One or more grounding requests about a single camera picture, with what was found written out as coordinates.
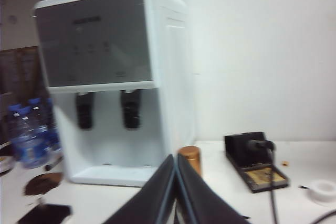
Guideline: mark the black marker pen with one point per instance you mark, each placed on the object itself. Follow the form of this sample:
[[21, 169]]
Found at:
[[53, 163]]

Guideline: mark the yellow cleaning sponge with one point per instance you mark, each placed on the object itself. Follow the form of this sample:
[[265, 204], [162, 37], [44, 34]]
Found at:
[[262, 176]]

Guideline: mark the black USB hub box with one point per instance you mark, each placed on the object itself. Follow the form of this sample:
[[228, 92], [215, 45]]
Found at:
[[44, 214]]

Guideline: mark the brown paper scrap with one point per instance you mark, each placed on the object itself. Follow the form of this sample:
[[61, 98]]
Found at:
[[43, 183]]

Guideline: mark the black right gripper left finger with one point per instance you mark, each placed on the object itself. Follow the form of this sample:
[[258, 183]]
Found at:
[[147, 203]]

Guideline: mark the clear water bottle blue cap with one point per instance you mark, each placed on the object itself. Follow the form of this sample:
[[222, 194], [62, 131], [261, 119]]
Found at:
[[27, 140]]

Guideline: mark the copper coloured metal cylinder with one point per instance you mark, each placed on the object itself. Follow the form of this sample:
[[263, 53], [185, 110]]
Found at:
[[190, 155]]

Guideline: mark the black dispenser tap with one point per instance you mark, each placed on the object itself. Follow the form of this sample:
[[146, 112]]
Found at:
[[131, 111], [84, 111]]

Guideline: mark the small black screw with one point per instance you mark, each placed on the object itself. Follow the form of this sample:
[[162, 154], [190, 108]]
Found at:
[[303, 187], [245, 217]]

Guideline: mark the white water dispenser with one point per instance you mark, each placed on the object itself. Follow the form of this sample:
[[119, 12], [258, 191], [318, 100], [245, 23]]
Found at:
[[118, 150]]

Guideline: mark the black soldering iron stand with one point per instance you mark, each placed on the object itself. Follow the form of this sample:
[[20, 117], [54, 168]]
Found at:
[[236, 150]]

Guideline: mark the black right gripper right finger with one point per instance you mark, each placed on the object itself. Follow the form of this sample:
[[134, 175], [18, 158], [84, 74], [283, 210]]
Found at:
[[204, 203]]

